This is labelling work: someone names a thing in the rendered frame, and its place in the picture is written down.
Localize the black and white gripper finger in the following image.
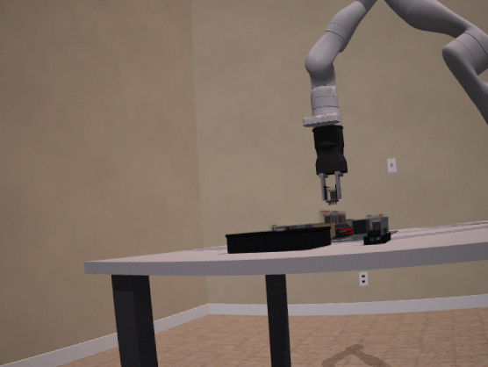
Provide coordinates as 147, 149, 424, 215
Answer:
334, 171, 343, 199
319, 173, 328, 200

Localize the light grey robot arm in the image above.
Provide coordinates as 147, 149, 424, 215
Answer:
305, 0, 488, 125

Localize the grey relay with green button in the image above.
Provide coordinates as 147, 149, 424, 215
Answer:
269, 225, 287, 232

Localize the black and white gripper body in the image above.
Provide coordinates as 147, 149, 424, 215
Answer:
303, 106, 348, 175

